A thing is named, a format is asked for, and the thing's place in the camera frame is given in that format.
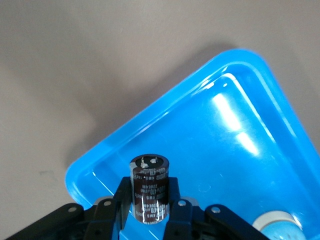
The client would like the blue bell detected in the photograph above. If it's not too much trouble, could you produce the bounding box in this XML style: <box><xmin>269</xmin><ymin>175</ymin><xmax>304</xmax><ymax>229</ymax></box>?
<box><xmin>252</xmin><ymin>209</ymin><xmax>306</xmax><ymax>240</ymax></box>

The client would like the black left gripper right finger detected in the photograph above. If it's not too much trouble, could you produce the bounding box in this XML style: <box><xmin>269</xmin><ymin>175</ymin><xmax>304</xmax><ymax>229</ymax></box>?
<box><xmin>163</xmin><ymin>176</ymin><xmax>271</xmax><ymax>240</ymax></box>

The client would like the blue plastic tray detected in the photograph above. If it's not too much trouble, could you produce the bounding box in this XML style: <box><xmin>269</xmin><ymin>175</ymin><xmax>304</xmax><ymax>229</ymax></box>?
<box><xmin>65</xmin><ymin>48</ymin><xmax>320</xmax><ymax>240</ymax></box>

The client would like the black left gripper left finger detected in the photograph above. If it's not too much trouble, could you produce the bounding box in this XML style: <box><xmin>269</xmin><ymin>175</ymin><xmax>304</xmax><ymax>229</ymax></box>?
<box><xmin>7</xmin><ymin>176</ymin><xmax>132</xmax><ymax>240</ymax></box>

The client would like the short dark electrolytic capacitor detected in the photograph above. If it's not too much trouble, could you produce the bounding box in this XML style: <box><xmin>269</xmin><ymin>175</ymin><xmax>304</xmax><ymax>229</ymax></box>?
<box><xmin>129</xmin><ymin>153</ymin><xmax>171</xmax><ymax>224</ymax></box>

